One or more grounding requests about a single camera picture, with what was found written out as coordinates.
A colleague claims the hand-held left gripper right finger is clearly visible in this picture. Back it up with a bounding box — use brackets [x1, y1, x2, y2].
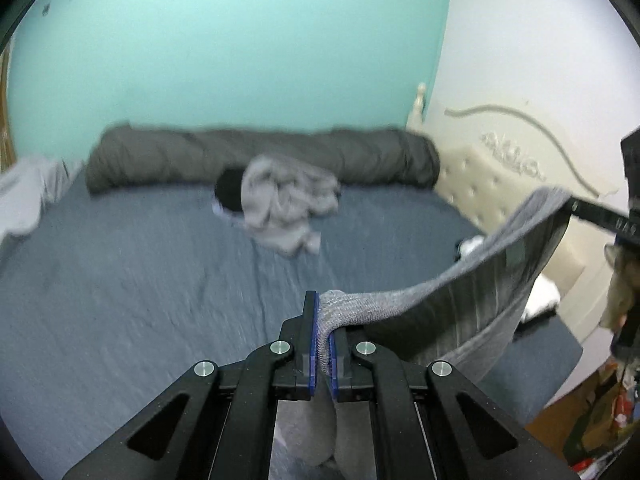
[326, 326, 577, 480]

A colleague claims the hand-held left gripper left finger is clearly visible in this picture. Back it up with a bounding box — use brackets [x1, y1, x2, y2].
[62, 290, 321, 480]

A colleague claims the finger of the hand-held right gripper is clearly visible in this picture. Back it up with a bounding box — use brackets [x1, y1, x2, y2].
[569, 198, 617, 231]

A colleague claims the grey sweatshirt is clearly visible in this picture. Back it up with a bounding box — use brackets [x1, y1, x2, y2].
[277, 186, 572, 468]

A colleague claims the person's right hand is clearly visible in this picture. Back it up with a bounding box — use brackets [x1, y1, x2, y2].
[600, 245, 639, 333]

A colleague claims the cream tufted headboard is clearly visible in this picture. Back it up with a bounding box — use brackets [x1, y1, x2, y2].
[406, 82, 623, 341]

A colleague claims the crumpled light grey garment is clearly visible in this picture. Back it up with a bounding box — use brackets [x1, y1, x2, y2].
[240, 155, 342, 257]

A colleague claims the black crumpled garment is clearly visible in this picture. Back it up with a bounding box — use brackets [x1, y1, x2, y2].
[212, 167, 249, 216]

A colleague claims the bed with blue cover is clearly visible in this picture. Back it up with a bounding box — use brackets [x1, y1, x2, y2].
[0, 160, 585, 480]

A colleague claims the colourful clutter pile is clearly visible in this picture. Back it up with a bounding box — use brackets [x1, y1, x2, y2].
[525, 355, 640, 480]

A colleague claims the dark grey rolled duvet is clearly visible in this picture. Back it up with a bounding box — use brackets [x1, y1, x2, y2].
[85, 122, 442, 195]

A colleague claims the pale grey bed sheet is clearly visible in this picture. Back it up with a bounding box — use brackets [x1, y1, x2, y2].
[0, 156, 83, 238]

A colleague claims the wooden frame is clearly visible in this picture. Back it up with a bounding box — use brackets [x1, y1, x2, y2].
[0, 50, 13, 171]

